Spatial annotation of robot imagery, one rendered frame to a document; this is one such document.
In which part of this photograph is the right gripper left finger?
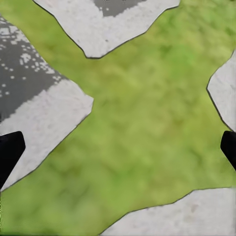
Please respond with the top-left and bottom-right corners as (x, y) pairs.
(0, 131), (26, 190)

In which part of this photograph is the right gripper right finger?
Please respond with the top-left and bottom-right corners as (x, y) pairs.
(220, 131), (236, 169)

